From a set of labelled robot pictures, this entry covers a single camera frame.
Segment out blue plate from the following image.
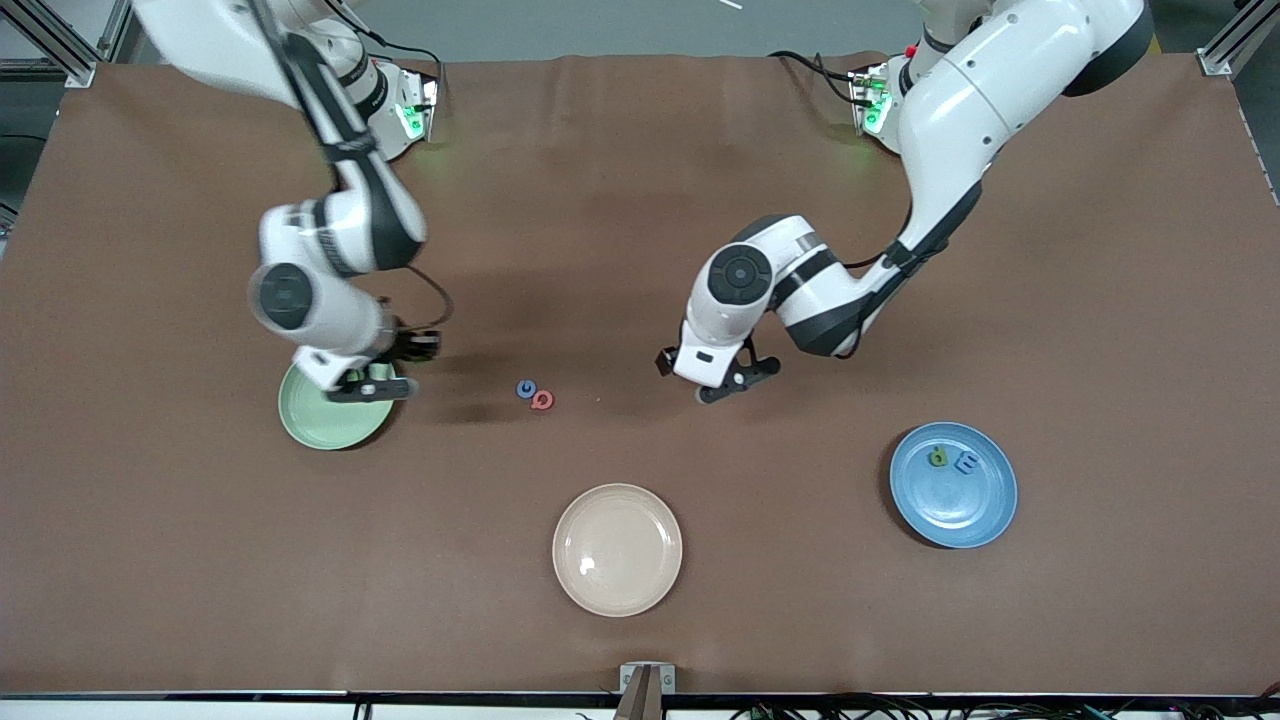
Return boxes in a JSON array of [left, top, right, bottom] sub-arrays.
[[889, 421, 1019, 550]]

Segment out black left base cable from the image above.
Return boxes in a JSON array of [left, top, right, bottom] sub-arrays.
[[768, 50, 863, 106]]

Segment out black base cable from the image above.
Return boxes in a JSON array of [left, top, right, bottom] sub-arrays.
[[768, 50, 863, 106], [340, 0, 443, 86]]

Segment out black right base cable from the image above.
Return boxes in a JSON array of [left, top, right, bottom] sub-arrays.
[[340, 0, 443, 86]]

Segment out black cable bundle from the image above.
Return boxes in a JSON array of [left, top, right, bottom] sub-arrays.
[[580, 685, 1280, 720]]

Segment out brown post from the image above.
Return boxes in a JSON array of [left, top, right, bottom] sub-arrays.
[[613, 668, 666, 720]]

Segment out brown table cover sheet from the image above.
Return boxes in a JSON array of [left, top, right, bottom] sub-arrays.
[[0, 52, 1280, 696]]

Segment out grey metal clamp bracket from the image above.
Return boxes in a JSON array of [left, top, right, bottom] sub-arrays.
[[620, 662, 676, 696]]

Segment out light green plate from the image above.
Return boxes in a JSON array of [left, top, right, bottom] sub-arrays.
[[278, 360, 396, 451]]

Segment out beige plate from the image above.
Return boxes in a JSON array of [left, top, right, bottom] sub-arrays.
[[552, 483, 684, 618]]

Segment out black table edge trim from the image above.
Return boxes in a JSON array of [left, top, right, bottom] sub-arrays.
[[0, 690, 1280, 703]]

